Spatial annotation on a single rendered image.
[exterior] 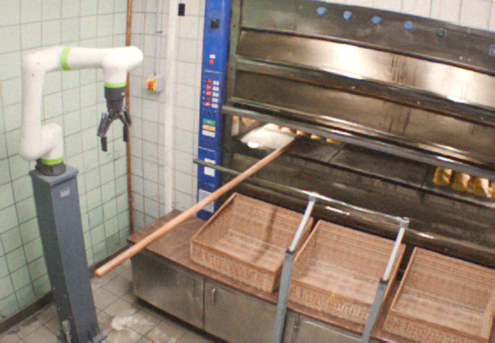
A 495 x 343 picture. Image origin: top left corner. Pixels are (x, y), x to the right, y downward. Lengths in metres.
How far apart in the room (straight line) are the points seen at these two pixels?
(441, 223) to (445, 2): 1.19
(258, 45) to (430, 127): 1.07
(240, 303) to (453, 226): 1.27
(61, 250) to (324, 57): 1.76
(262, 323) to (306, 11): 1.74
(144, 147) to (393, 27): 1.94
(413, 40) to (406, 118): 0.42
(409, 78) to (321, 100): 0.53
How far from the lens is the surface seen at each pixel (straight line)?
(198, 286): 2.70
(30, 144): 2.14
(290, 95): 2.57
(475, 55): 2.31
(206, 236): 2.75
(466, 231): 2.55
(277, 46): 2.56
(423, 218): 2.55
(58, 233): 2.43
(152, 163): 3.30
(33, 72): 2.02
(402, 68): 2.35
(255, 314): 2.57
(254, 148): 2.75
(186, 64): 2.91
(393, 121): 2.40
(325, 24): 2.45
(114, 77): 1.80
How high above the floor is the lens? 2.13
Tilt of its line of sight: 22 degrees down
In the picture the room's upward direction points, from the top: 4 degrees clockwise
